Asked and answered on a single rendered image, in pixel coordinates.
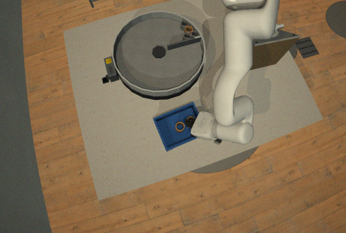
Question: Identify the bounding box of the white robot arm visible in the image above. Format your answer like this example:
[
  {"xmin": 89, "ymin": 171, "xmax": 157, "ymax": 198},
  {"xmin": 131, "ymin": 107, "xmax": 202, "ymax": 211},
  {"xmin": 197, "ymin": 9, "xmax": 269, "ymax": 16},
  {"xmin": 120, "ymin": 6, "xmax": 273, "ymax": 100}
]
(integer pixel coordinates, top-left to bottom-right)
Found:
[{"xmin": 211, "ymin": 0, "xmax": 284, "ymax": 145}]

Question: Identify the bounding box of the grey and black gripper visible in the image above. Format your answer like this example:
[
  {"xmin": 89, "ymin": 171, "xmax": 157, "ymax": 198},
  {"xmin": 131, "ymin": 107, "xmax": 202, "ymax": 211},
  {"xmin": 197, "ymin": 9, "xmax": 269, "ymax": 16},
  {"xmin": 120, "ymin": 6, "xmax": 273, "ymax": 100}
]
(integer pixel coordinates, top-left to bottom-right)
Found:
[{"xmin": 184, "ymin": 111, "xmax": 217, "ymax": 140}]

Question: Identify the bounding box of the grey metal bushing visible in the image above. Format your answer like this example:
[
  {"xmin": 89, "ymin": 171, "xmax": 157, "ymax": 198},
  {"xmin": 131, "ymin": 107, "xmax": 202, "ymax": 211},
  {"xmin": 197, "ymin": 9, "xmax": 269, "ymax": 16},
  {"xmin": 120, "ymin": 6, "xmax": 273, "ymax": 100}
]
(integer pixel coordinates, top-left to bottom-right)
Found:
[
  {"xmin": 181, "ymin": 20, "xmax": 189, "ymax": 31},
  {"xmin": 183, "ymin": 32, "xmax": 191, "ymax": 40},
  {"xmin": 191, "ymin": 30, "xmax": 199, "ymax": 38}
]

